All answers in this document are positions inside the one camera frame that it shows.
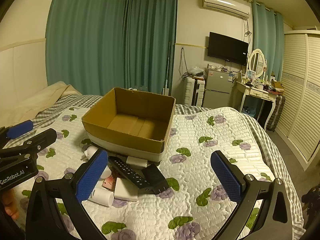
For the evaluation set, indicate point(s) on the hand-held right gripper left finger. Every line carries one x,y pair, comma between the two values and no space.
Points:
91,177

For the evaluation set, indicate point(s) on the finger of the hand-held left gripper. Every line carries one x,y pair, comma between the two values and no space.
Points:
20,128
43,137

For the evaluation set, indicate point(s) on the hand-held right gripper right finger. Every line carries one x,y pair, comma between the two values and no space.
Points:
226,177

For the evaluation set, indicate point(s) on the person's left hand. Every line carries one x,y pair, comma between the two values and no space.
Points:
11,208

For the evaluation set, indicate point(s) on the pink card packet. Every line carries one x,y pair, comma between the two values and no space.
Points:
110,183

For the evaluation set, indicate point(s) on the white tube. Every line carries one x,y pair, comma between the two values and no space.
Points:
102,197

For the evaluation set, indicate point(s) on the small white bottle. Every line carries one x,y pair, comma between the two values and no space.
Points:
90,152

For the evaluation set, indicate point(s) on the white floral quilt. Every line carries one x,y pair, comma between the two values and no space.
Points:
195,170

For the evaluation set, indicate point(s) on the cream blanket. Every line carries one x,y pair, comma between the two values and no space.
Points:
37,100

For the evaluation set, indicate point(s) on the black remote control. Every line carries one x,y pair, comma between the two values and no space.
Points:
127,172

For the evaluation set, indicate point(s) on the flat white box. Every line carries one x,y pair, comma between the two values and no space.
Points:
125,192

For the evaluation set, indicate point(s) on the white paper roll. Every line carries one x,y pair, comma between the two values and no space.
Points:
136,162

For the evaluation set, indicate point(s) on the brown cardboard box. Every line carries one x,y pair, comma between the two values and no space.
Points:
100,112

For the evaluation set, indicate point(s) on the black power adapter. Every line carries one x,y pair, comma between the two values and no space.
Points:
155,177

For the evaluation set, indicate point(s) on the white padded headboard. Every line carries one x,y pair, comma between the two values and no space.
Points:
22,65

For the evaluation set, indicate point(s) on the blue basket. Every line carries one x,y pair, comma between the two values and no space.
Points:
248,110

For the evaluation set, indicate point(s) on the dark suitcase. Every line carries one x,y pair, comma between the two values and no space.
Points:
277,112

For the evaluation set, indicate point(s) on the silver refrigerator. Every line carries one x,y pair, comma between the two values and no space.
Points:
217,90

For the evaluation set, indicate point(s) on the white dressing table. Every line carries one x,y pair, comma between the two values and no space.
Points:
255,92

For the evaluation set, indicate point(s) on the dark object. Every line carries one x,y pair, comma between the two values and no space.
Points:
312,202

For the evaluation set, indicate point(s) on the white slatted wardrobe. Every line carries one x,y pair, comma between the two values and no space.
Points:
302,92

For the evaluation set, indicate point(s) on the oval white mirror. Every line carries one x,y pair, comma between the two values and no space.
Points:
257,62

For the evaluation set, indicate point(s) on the light green window curtain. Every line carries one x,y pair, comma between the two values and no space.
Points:
265,35

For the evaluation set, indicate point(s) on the white air conditioner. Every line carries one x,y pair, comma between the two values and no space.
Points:
225,5

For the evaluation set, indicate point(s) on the black wall television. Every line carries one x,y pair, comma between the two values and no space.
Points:
227,48

